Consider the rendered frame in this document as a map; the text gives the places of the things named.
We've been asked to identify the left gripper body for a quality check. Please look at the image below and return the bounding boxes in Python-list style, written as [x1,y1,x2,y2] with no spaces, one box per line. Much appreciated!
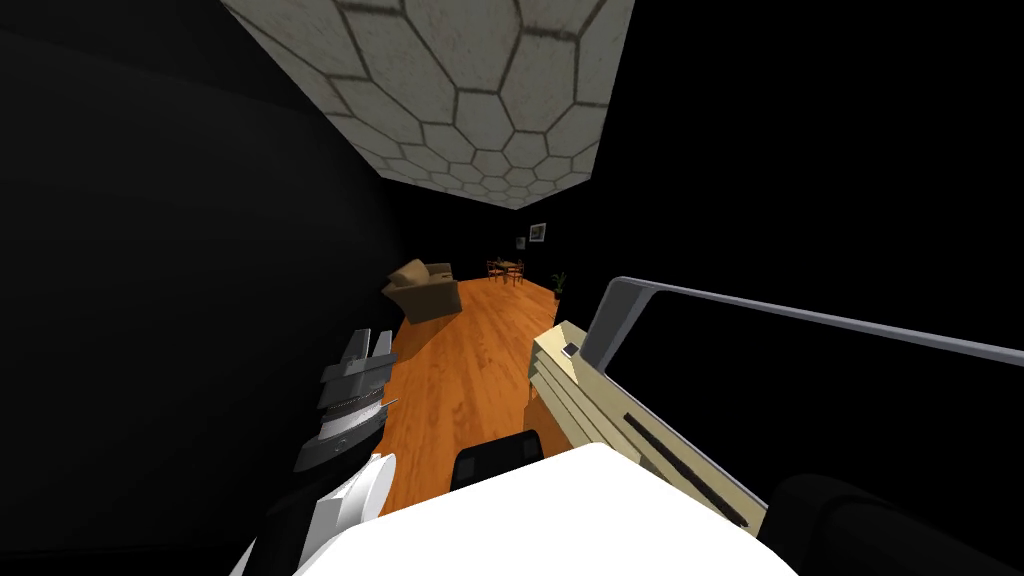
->
[319,353,400,411]

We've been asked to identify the brown armchair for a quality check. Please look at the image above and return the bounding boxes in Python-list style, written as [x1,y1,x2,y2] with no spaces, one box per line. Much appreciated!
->
[381,257,465,326]

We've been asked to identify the wooden table with chairs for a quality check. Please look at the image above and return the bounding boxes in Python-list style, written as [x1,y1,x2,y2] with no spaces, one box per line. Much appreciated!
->
[485,256,527,288]

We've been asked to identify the beige appliance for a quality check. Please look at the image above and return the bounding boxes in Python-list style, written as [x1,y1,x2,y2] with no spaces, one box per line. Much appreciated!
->
[523,319,771,536]

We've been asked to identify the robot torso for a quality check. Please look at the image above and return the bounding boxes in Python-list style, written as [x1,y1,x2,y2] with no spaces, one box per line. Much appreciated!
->
[294,429,811,576]

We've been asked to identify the grey curved bar handle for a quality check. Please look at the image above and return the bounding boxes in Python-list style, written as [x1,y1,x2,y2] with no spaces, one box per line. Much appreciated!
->
[579,275,1024,374]

